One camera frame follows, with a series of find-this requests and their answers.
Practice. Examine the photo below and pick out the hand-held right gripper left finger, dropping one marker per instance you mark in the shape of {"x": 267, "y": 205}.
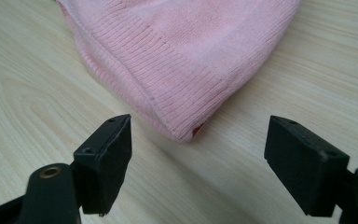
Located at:
{"x": 104, "y": 168}

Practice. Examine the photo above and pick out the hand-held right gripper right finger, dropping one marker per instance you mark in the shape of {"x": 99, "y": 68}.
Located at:
{"x": 304, "y": 168}

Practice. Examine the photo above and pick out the pink knitted beanie hat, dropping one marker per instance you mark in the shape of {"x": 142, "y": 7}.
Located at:
{"x": 180, "y": 62}

